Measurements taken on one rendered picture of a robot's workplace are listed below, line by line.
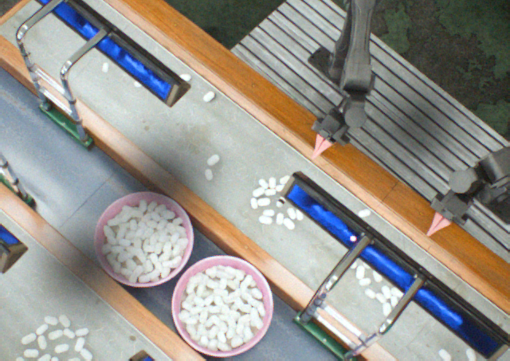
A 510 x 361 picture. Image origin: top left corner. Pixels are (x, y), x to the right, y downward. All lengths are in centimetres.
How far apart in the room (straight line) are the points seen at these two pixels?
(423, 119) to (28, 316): 130
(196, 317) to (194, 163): 44
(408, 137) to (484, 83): 105
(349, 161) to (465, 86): 124
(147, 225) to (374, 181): 65
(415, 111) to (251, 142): 55
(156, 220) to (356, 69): 68
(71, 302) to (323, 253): 69
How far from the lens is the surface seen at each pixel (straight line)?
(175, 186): 210
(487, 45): 345
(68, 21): 201
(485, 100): 331
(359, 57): 198
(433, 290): 175
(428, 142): 237
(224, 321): 204
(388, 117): 238
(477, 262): 217
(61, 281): 207
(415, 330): 210
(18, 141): 230
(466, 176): 191
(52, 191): 222
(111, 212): 210
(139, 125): 220
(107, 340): 202
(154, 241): 207
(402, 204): 216
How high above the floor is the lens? 272
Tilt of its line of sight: 67 degrees down
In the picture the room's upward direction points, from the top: 12 degrees clockwise
